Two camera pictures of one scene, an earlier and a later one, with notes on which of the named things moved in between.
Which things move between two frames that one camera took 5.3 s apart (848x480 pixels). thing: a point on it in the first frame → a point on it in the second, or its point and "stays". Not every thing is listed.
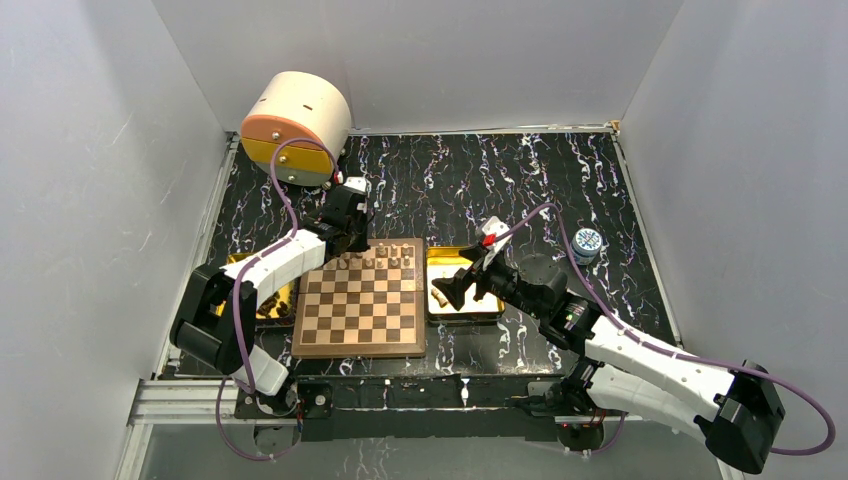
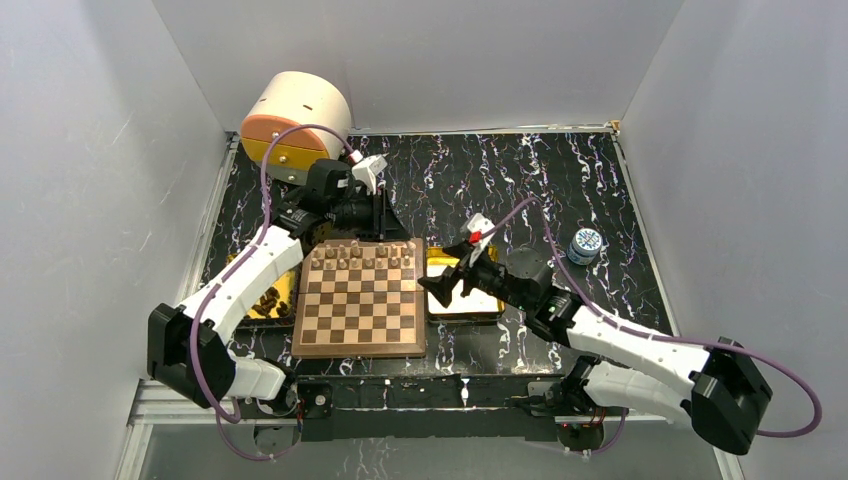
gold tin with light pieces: [442, 262] stays
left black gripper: [360, 245] → [383, 225]
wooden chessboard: [366, 304] stays
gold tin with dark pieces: [278, 307] stays
